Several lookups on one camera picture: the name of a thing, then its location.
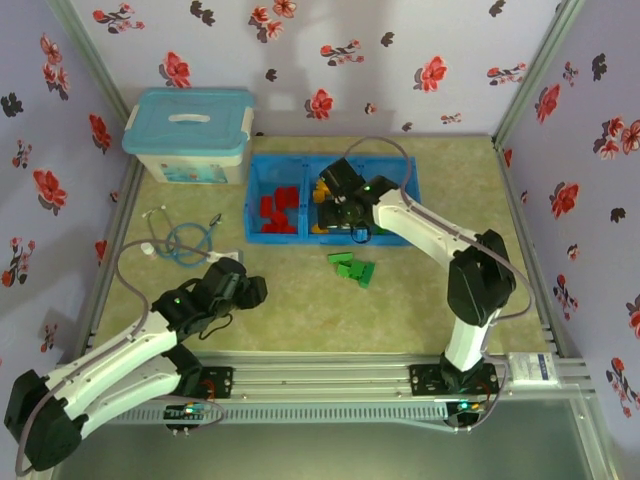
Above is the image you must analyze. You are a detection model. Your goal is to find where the white storage box blue lid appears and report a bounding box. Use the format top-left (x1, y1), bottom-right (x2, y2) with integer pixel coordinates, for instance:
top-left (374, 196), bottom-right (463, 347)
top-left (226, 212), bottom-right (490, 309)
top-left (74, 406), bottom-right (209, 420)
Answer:
top-left (121, 87), bottom-right (256, 186)

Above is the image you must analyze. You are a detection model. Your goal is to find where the gray slotted cable duct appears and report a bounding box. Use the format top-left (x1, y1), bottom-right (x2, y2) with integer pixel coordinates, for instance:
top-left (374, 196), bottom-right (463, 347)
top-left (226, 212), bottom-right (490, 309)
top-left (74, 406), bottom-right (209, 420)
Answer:
top-left (107, 398), bottom-right (451, 426)

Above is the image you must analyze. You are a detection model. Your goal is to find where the white printed label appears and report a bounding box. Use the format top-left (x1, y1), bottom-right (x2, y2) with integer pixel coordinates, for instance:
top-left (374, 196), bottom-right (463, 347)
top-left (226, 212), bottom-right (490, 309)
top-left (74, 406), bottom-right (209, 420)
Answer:
top-left (508, 352), bottom-right (557, 386)

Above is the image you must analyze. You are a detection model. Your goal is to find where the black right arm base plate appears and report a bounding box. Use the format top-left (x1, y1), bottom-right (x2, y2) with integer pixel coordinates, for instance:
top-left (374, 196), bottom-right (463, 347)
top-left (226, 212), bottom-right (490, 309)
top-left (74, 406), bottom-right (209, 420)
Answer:
top-left (408, 363), bottom-right (501, 399)

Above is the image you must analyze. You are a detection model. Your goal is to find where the aluminium table side rail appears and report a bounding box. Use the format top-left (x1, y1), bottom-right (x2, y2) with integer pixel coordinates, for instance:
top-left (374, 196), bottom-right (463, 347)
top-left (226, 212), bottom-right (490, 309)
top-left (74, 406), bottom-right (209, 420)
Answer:
top-left (14, 159), bottom-right (146, 480)
top-left (492, 137), bottom-right (624, 480)

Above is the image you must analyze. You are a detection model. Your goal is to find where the blue three-compartment bin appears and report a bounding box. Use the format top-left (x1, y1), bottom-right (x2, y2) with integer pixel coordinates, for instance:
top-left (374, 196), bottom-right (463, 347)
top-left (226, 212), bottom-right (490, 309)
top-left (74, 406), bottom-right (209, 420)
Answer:
top-left (243, 153), bottom-right (424, 247)

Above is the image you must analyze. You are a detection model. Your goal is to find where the blue stethoscope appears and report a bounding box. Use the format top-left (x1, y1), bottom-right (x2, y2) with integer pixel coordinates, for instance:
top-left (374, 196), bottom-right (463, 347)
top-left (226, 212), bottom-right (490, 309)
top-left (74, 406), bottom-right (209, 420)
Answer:
top-left (141, 203), bottom-right (225, 267)

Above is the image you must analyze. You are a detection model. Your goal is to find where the gray arm cable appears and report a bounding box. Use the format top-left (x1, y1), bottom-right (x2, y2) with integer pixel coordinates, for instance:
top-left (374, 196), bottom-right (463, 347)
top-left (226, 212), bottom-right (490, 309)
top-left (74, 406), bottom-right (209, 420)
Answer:
top-left (13, 239), bottom-right (211, 476)
top-left (343, 135), bottom-right (532, 321)

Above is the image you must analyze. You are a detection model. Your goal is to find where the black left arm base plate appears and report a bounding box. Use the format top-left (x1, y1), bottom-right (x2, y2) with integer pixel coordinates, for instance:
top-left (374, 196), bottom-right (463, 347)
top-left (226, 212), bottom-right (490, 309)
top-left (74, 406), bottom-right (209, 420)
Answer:
top-left (198, 366), bottom-right (235, 400)

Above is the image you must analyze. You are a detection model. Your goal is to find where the gray left arm cable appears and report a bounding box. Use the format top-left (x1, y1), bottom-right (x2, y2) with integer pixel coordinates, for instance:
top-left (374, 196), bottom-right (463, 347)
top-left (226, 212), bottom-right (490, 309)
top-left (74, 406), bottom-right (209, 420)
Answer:
top-left (13, 239), bottom-right (211, 476)

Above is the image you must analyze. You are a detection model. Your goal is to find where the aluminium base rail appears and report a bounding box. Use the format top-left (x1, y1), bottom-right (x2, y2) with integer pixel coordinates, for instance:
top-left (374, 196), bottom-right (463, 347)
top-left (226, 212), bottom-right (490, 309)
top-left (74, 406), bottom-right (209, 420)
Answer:
top-left (199, 364), bottom-right (451, 401)

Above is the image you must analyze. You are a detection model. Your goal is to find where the gray right arm cable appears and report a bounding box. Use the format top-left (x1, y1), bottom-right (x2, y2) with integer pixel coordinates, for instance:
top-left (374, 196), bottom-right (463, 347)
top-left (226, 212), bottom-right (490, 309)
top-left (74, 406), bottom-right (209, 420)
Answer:
top-left (343, 135), bottom-right (532, 321)

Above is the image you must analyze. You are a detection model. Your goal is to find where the aluminium frame post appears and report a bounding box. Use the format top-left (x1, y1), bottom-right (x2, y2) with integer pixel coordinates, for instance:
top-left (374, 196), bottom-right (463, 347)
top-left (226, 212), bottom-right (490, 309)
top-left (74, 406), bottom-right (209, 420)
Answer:
top-left (492, 0), bottom-right (587, 146)
top-left (44, 0), bottom-right (132, 126)

